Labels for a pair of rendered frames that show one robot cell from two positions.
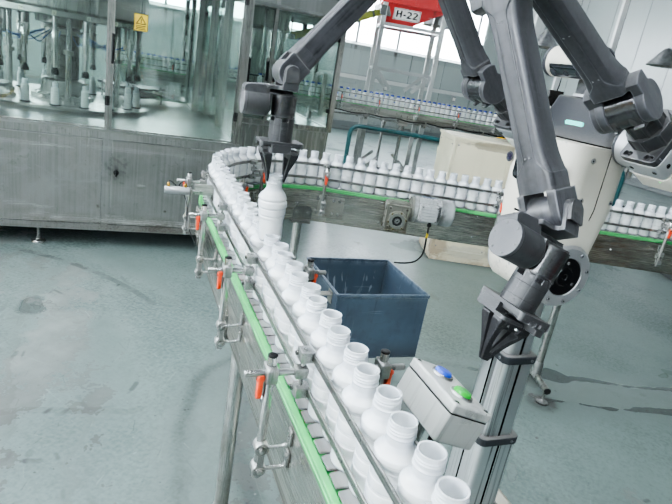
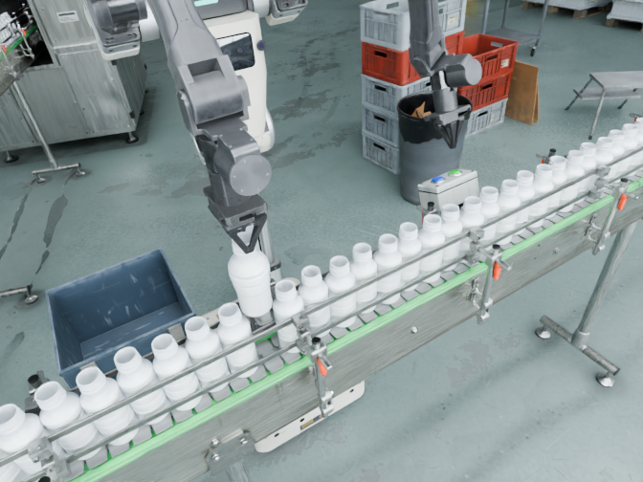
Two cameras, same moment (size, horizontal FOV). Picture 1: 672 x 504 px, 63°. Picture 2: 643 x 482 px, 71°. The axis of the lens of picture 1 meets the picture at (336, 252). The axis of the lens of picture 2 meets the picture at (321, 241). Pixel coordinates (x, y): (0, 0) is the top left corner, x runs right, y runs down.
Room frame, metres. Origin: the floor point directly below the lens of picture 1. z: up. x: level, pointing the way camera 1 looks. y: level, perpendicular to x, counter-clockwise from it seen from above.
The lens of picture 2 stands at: (1.23, 0.78, 1.75)
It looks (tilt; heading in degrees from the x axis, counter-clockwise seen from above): 38 degrees down; 265
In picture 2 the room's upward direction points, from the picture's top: 5 degrees counter-clockwise
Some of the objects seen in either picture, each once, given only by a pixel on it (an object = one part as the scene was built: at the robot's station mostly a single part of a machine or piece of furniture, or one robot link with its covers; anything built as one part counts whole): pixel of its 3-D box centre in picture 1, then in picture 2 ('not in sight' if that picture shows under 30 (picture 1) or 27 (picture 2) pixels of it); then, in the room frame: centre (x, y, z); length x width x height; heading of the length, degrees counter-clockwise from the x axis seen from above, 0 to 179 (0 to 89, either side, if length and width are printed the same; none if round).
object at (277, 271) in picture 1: (279, 287); (341, 292); (1.14, 0.11, 1.08); 0.06 x 0.06 x 0.17
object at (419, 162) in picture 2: not in sight; (430, 151); (0.25, -1.80, 0.32); 0.45 x 0.45 x 0.64
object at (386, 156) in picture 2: not in sight; (407, 141); (0.21, -2.40, 0.11); 0.61 x 0.41 x 0.22; 29
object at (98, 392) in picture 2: (241, 224); (106, 405); (1.58, 0.29, 1.08); 0.06 x 0.06 x 0.17
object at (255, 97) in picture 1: (268, 89); (231, 136); (1.29, 0.21, 1.50); 0.12 x 0.09 x 0.12; 113
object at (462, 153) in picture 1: (487, 200); not in sight; (5.42, -1.40, 0.59); 1.10 x 0.62 x 1.18; 95
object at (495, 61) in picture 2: not in sight; (471, 59); (-0.40, -2.77, 0.55); 0.61 x 0.41 x 0.22; 26
